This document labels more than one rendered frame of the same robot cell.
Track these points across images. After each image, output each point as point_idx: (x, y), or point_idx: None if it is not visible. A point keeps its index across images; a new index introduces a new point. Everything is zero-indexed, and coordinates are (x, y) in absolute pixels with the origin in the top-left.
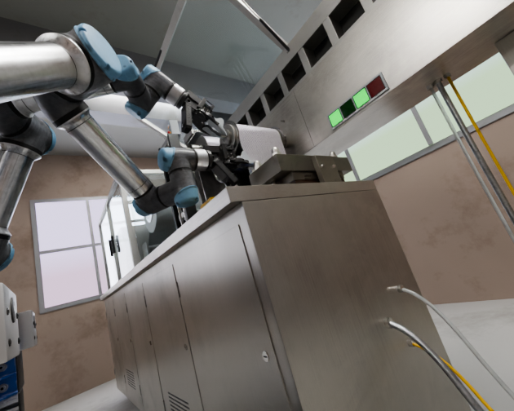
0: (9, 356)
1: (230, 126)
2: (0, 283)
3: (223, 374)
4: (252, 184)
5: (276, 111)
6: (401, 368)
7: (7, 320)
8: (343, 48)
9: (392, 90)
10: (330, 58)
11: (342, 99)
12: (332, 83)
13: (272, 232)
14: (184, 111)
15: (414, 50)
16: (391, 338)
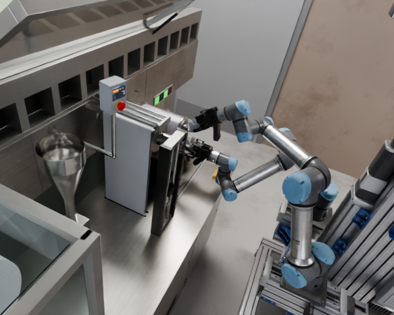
0: (279, 208)
1: (187, 122)
2: (284, 199)
3: (202, 238)
4: (189, 159)
5: (133, 79)
6: None
7: (281, 204)
8: (169, 61)
9: (171, 94)
10: (164, 62)
11: (160, 90)
12: (161, 78)
13: None
14: (219, 126)
15: (178, 80)
16: None
